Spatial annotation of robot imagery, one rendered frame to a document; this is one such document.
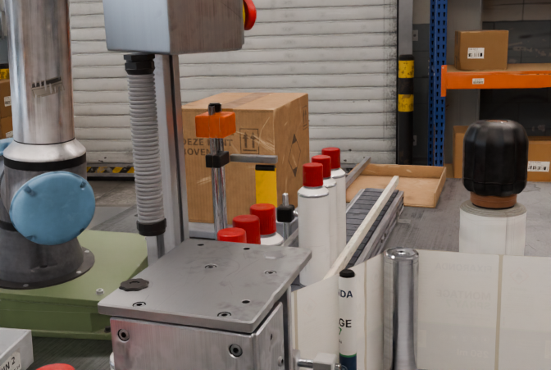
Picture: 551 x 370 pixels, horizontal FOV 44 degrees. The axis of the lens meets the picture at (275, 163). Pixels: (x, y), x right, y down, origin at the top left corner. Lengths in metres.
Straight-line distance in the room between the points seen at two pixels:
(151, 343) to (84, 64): 5.32
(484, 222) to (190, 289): 0.53
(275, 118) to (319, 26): 3.75
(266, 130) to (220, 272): 1.02
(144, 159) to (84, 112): 5.01
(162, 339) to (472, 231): 0.57
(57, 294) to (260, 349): 0.75
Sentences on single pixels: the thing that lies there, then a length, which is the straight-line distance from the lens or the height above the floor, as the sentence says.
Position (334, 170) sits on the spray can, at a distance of 1.21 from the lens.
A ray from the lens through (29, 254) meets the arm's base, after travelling 1.19.
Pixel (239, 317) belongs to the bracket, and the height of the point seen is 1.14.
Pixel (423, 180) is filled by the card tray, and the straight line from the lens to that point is 2.03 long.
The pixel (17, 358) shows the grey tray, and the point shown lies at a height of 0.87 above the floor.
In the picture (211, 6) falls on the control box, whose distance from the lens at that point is 0.76.
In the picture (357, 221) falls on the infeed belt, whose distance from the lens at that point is 1.49.
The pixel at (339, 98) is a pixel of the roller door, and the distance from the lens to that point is 5.27.
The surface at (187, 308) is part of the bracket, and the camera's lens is 0.45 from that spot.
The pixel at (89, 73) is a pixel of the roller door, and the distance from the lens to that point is 5.72.
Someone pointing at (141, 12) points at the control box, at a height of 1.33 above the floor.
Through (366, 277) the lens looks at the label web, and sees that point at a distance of 0.75.
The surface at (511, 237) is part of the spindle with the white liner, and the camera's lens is 0.94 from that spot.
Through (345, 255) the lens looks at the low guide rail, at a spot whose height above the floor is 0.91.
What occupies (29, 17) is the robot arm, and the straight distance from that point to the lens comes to 0.99.
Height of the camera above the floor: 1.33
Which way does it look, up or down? 13 degrees down
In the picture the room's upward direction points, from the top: 2 degrees counter-clockwise
